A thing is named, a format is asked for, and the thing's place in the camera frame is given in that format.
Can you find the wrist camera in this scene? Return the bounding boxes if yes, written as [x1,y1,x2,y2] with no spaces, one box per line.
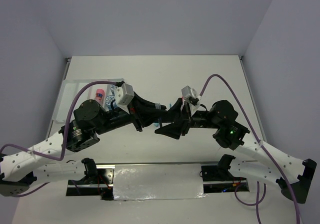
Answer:
[114,81,135,114]
[181,86,202,116]

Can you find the pink capped pencil tube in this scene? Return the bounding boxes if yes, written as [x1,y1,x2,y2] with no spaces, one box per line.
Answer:
[94,89,105,103]

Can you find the blue paint jar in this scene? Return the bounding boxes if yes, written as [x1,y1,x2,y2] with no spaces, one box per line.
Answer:
[104,95,117,111]
[110,85,118,92]

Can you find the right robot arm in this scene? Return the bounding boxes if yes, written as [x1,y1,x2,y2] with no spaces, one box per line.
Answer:
[155,100,317,204]

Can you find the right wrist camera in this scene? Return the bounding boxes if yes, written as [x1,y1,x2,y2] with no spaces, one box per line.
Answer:
[181,86,202,116]

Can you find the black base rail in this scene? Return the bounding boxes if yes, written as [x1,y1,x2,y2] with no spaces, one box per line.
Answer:
[66,163,249,201]

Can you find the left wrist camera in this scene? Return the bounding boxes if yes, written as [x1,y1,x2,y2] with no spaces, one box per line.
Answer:
[114,81,135,114]

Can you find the white divided plastic tray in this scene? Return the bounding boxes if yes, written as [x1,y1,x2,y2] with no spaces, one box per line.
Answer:
[52,78,127,125]

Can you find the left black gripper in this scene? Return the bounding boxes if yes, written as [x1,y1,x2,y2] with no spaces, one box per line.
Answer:
[94,91,168,135]

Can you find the silver foil panel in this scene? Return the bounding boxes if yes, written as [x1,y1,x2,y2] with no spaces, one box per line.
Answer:
[113,164,206,201]

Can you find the teal pen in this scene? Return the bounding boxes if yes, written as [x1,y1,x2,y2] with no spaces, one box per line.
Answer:
[153,103,173,127]

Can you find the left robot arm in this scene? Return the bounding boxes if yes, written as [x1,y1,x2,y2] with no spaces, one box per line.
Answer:
[0,95,173,197]

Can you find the clear pen cap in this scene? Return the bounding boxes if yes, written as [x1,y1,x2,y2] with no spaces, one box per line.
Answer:
[155,103,161,109]

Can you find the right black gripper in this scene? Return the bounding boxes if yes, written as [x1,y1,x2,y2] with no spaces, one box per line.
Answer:
[154,97,221,139]

